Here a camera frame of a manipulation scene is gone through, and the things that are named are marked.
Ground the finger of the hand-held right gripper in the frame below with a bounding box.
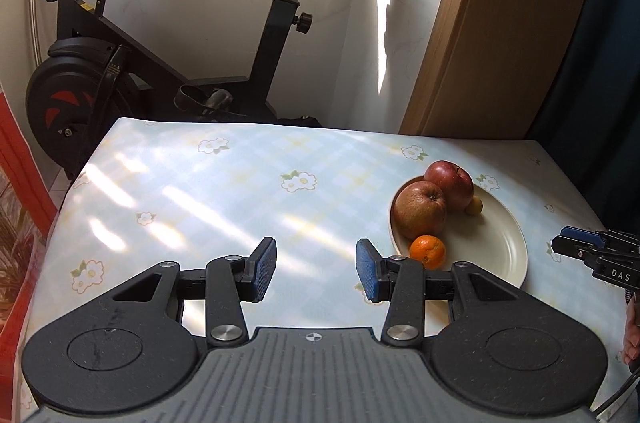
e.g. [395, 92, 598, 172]
[559, 225, 640, 250]
[551, 236, 608, 263]

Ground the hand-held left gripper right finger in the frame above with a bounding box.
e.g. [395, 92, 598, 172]
[355, 239, 543, 349]

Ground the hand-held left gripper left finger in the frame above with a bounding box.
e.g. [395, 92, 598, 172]
[95, 237, 277, 349]

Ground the small orange tangerine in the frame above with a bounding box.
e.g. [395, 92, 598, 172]
[409, 234, 447, 269]

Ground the dull red apple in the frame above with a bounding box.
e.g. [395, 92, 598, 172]
[393, 180, 448, 240]

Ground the cream round plate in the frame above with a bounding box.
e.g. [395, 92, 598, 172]
[389, 176, 529, 291]

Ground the dark red apple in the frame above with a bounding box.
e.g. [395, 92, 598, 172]
[424, 160, 474, 211]

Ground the person's right hand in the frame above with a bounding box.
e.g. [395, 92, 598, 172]
[621, 293, 640, 366]

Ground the floral checked tablecloth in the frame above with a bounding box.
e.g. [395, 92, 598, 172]
[20, 117, 625, 409]

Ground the dark blue curtain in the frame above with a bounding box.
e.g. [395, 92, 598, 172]
[529, 0, 640, 234]

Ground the wooden board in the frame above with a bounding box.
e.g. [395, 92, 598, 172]
[399, 0, 607, 141]

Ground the black exercise bike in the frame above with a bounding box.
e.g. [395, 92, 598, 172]
[25, 0, 381, 180]

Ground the black cable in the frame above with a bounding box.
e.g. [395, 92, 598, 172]
[592, 370, 640, 421]

